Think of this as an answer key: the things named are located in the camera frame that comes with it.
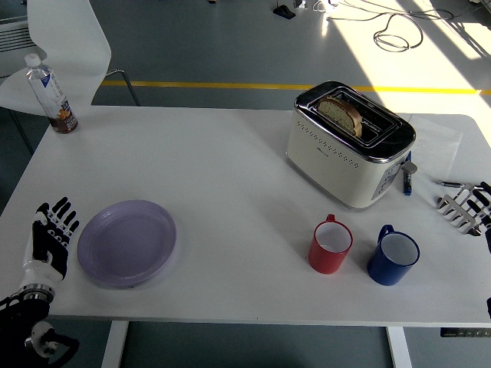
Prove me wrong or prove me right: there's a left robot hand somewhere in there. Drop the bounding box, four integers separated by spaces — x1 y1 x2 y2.
21 197 81 287

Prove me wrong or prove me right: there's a purple plastic plate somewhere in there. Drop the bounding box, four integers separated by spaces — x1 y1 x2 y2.
77 199 178 289

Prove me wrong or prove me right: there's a bread slice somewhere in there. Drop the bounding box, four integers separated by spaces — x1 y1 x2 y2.
316 94 364 138

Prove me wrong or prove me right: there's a white table leg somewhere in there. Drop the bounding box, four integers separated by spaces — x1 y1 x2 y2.
100 320 130 368
385 326 414 368

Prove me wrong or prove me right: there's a clear plastic drink bottle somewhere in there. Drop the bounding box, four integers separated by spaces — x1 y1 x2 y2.
23 53 80 135

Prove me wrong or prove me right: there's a white chair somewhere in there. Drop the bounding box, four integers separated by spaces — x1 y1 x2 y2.
0 0 141 154

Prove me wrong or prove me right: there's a white slatted radiator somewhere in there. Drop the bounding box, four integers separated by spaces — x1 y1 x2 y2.
0 15 38 55

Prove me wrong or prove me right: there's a red enamel mug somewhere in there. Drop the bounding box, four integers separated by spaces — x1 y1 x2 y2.
308 213 354 275

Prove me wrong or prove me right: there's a cream and chrome toaster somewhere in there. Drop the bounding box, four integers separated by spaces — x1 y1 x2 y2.
285 80 418 211

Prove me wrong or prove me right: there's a black floor device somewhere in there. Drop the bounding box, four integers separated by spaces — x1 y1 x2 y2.
272 0 296 19

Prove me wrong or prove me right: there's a blue enamel mug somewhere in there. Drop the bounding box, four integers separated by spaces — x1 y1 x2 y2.
367 224 420 287

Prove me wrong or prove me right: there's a blue marker pen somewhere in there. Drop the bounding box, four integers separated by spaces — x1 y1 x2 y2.
401 151 414 196

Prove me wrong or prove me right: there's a white paper sheet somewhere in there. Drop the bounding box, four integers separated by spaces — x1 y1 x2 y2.
408 113 463 176

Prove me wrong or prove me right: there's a silver metal toast rack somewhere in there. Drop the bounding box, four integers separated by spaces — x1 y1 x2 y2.
436 182 485 237

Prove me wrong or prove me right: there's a black table control panel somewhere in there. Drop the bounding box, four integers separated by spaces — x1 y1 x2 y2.
440 327 491 339

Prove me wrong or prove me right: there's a white floor cable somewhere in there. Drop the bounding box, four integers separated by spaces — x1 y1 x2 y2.
312 0 339 15

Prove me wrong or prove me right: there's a grey floor cable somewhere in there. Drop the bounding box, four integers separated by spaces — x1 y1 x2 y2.
328 0 456 51

